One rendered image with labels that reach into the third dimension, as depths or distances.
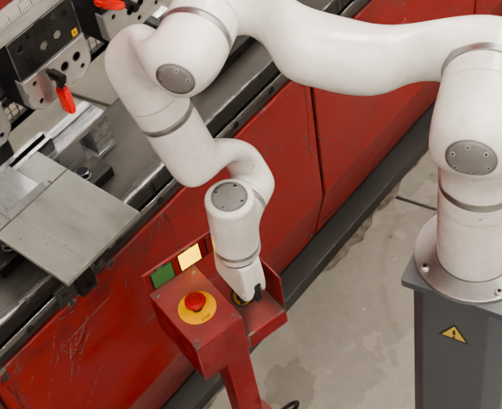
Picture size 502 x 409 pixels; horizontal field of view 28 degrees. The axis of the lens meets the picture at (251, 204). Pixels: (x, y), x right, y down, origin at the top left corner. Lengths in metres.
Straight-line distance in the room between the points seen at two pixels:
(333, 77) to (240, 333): 0.71
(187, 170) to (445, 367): 0.57
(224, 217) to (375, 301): 1.19
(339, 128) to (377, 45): 1.21
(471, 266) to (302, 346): 1.22
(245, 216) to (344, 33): 0.45
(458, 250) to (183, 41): 0.53
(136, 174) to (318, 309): 0.95
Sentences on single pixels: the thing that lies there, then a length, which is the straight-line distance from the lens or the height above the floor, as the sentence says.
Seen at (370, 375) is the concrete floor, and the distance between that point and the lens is 2.68.
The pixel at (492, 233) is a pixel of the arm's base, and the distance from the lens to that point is 1.51.
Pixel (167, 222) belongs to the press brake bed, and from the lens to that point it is 2.10.
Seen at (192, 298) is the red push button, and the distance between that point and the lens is 1.87.
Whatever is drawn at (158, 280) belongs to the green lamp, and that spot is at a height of 0.81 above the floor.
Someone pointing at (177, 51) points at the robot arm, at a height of 1.47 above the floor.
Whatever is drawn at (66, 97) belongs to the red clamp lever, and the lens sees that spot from 1.82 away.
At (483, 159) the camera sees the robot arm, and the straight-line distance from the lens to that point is 1.28.
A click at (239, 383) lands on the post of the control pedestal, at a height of 0.48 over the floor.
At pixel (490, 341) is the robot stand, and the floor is 0.89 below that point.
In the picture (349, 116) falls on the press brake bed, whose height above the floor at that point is 0.49.
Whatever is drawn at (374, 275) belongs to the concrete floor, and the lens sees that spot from 2.84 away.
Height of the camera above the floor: 2.34
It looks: 50 degrees down
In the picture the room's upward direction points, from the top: 12 degrees counter-clockwise
